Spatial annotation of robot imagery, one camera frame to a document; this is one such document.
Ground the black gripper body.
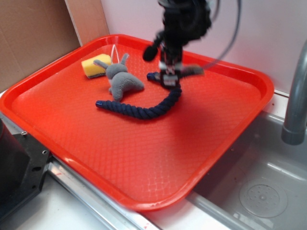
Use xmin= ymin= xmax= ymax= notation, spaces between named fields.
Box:
xmin=142 ymin=0 xmax=212 ymax=66

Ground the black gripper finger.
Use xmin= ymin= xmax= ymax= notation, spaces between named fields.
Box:
xmin=158 ymin=61 xmax=168 ymax=87
xmin=167 ymin=61 xmax=183 ymax=88

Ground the brown wood chip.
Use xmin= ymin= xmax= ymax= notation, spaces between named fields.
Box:
xmin=180 ymin=65 xmax=204 ymax=78

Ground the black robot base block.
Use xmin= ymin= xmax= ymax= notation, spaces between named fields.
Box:
xmin=0 ymin=121 xmax=50 ymax=221

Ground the grey plush bunny toy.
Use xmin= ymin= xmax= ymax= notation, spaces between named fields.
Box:
xmin=93 ymin=45 xmax=144 ymax=102

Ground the yellow sponge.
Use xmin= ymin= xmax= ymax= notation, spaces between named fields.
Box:
xmin=81 ymin=54 xmax=111 ymax=79

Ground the red plastic tray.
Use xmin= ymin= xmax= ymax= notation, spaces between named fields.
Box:
xmin=0 ymin=34 xmax=274 ymax=211

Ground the brown cardboard panel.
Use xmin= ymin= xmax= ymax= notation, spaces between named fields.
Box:
xmin=0 ymin=0 xmax=109 ymax=92

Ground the grey faucet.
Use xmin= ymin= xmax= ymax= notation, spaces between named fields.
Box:
xmin=282 ymin=43 xmax=307 ymax=145

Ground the grey toy sink basin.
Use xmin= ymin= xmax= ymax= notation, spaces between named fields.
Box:
xmin=188 ymin=112 xmax=307 ymax=230

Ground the navy blue rope toy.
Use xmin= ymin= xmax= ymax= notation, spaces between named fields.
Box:
xmin=95 ymin=83 xmax=182 ymax=120

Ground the grey cable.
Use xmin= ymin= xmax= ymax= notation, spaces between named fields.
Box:
xmin=201 ymin=0 xmax=242 ymax=70

